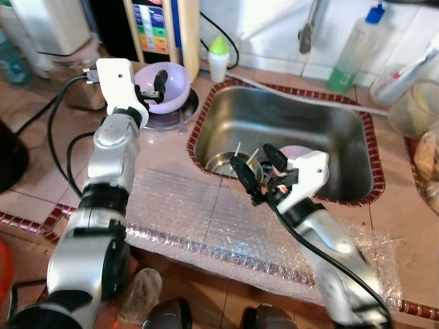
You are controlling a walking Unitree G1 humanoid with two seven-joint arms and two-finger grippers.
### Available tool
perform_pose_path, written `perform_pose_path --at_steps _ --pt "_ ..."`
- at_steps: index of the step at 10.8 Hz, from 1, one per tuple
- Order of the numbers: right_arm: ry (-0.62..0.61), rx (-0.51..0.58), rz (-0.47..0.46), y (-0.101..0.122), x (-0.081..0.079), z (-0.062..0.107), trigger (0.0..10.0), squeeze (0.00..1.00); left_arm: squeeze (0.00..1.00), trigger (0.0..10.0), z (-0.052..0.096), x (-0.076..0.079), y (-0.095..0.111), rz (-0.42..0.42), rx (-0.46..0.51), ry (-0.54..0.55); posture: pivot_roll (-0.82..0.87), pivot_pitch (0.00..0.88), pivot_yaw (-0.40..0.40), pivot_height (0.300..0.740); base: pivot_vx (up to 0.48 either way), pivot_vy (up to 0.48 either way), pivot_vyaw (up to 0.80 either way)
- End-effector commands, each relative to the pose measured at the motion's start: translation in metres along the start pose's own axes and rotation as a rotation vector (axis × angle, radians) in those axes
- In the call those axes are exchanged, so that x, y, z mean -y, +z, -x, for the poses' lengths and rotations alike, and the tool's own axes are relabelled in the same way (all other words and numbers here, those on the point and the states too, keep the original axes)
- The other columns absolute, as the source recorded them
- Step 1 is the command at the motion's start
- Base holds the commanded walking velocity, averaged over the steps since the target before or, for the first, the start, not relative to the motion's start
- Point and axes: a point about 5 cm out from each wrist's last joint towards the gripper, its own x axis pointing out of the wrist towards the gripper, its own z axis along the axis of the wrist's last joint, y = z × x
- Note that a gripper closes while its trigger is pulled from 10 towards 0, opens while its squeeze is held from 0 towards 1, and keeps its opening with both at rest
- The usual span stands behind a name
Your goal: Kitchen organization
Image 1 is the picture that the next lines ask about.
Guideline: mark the white printed tube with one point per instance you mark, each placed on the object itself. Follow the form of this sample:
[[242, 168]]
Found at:
[[405, 72]]

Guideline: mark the orange plastic bucket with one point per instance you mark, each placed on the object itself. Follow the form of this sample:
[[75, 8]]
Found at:
[[4, 271]]

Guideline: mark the black round pot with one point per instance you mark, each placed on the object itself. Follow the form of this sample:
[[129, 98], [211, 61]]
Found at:
[[10, 157]]

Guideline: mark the lilac plastic bowl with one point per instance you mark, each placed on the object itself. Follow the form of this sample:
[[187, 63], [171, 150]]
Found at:
[[177, 86], [296, 150]]

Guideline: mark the dark grey robot foot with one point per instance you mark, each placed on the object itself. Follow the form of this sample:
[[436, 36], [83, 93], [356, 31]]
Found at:
[[271, 321], [168, 317]]

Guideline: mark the grey brown fuzzy slipper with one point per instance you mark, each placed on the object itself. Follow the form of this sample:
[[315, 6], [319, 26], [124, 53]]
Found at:
[[140, 295]]

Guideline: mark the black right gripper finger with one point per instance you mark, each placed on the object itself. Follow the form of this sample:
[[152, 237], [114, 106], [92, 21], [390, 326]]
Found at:
[[276, 163], [245, 177]]

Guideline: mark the thin white stick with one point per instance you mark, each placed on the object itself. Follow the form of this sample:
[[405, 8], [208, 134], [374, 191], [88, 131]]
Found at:
[[237, 151], [253, 154]]

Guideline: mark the dark grey robot right foot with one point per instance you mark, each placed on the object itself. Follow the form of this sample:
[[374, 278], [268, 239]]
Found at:
[[271, 321]]

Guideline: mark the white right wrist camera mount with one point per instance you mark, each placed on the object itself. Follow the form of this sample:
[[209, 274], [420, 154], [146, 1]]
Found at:
[[309, 171]]

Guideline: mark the clear plastic jar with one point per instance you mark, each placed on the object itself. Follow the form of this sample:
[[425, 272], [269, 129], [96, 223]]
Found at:
[[415, 110]]

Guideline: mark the clear plastic cup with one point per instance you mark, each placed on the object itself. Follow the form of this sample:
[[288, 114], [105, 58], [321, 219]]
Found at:
[[384, 89]]

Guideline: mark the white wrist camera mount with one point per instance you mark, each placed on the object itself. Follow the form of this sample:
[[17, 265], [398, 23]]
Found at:
[[309, 171], [118, 82]]

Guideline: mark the cream water ionizer colour panel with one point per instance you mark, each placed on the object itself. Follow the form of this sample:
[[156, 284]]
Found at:
[[185, 34]]

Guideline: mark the small white bottle green cap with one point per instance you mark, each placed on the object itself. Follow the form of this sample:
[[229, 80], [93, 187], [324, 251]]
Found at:
[[218, 65]]

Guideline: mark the teal plastic bottle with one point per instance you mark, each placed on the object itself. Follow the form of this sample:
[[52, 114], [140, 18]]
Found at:
[[12, 62]]

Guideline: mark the plastic bag of bread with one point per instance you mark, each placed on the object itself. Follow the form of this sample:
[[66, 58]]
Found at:
[[429, 164]]

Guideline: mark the clear bubble wrap sheet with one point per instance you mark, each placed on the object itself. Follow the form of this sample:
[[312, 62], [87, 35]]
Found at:
[[199, 212]]

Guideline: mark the white water filter appliance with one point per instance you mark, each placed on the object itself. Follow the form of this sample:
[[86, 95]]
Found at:
[[48, 24]]

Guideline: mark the stainless steel bowl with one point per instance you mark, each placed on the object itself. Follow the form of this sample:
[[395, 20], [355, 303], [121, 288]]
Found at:
[[175, 121]]

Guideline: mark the dark grey robot left foot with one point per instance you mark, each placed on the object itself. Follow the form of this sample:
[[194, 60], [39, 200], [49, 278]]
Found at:
[[168, 317]]

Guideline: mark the green dish soap bottle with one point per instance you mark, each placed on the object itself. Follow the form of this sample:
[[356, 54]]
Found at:
[[350, 62]]

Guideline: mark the metal faucet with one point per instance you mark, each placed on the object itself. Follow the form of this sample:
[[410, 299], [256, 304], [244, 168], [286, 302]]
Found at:
[[306, 38]]

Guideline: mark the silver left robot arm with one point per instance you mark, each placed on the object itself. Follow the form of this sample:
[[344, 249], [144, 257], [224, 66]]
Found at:
[[113, 147]]

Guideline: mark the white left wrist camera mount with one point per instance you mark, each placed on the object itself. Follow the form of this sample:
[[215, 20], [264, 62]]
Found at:
[[118, 82]]

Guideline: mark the stainless steel sink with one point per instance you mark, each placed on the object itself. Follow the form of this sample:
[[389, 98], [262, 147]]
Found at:
[[302, 120]]

